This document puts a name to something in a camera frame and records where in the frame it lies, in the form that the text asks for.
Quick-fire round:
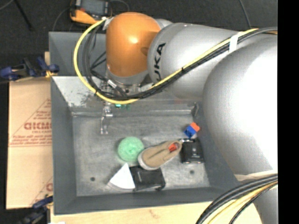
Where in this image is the blue and orange toy block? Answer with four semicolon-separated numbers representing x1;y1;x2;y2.
183;122;201;139

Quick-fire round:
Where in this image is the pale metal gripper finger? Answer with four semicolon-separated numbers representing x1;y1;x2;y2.
100;112;106;135
104;108;114;135

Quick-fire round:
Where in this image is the grey metal bin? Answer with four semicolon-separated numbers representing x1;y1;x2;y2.
48;31;242;215

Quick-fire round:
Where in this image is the green foam ball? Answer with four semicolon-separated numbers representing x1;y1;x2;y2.
117;136;145;166

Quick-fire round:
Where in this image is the black box with silver studs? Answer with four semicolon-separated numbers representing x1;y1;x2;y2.
180;137;205;165

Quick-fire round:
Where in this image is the tan slipper shoe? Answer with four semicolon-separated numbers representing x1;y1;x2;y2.
137;140;184;171

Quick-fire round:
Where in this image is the brown cardboard board, red print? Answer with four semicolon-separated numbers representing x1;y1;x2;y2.
5;77;55;210

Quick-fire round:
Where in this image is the white triangular paper piece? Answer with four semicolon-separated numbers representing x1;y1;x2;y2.
107;162;136;191

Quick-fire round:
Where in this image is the black flat wallet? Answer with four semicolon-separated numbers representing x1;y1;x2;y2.
129;165;167;192

